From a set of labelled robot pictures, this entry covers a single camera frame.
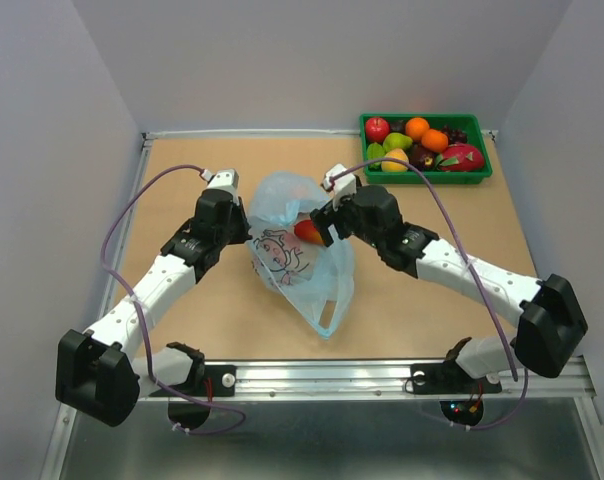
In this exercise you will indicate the pink dragon fruit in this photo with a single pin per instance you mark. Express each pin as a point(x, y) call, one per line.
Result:
point(460, 157)

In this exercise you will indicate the red yellow mango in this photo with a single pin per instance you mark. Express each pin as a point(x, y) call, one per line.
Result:
point(306, 231)

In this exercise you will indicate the red orange persimmon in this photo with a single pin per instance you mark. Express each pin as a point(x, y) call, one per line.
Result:
point(435, 140)

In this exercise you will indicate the purple grape bunch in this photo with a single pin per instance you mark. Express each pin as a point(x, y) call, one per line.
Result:
point(454, 136)

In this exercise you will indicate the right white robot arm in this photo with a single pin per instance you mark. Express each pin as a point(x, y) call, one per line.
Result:
point(545, 313)

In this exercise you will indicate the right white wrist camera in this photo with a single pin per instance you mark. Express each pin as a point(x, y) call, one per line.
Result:
point(341, 183)

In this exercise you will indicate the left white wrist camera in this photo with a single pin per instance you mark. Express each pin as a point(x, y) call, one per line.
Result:
point(225, 180)

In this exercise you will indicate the yellow green pear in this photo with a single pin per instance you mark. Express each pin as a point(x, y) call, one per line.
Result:
point(396, 140)

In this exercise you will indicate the orange tangerine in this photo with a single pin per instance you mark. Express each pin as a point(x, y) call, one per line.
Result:
point(416, 127)

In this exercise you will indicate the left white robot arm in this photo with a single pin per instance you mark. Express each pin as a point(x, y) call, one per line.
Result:
point(97, 373)

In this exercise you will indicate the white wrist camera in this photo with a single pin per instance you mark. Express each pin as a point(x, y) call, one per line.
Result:
point(341, 183)
point(225, 180)

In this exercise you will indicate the green plastic tray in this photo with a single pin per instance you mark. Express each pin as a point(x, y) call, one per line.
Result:
point(464, 121)

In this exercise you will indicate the red apple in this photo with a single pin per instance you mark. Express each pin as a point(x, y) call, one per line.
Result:
point(376, 129)

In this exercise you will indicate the light blue plastic bag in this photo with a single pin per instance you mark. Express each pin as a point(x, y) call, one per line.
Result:
point(317, 281)

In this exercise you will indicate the aluminium mounting rail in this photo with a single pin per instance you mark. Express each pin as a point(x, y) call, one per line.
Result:
point(332, 380)

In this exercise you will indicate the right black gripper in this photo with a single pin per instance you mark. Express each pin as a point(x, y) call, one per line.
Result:
point(347, 200)

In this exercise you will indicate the orange peach fruit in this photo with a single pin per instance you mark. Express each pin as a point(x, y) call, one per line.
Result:
point(395, 161)

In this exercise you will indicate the green starfruit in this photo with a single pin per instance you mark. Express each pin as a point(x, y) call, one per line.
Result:
point(374, 152)

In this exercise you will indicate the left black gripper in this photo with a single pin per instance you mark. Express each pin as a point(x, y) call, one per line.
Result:
point(242, 234)

